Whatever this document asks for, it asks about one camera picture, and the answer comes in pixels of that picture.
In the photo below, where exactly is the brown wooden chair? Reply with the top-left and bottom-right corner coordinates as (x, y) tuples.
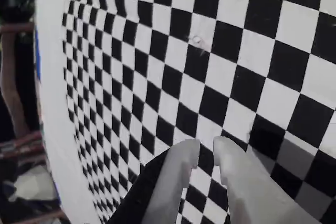
(0, 23), (47, 162)

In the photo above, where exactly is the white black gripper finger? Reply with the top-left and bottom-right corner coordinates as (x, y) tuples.
(107, 138), (201, 224)

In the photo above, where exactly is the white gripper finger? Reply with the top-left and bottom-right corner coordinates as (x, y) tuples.
(213, 136), (322, 224)

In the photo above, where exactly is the blue tape strip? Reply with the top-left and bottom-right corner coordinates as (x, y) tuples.
(33, 28), (43, 83)

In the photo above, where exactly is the black and white checkered mat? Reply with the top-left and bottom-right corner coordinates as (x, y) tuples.
(33, 0), (336, 224)

